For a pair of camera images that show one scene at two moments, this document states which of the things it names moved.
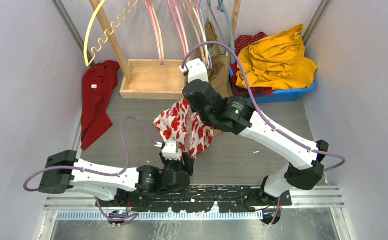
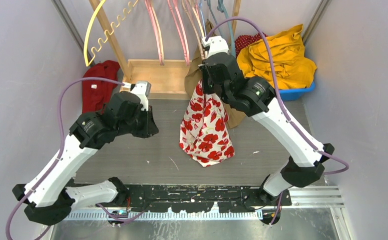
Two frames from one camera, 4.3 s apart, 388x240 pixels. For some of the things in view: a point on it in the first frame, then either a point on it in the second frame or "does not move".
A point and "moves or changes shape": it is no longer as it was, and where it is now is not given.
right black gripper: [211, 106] -> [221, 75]
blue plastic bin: [284, 95] does not move
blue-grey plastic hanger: [221, 8] does not move
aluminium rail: [319, 197] does not move
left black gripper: [187, 161] -> [151, 127]
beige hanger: [199, 39] does not move
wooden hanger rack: [149, 79] does not move
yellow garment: [278, 62] does not move
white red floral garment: [180, 124] moves or changes shape
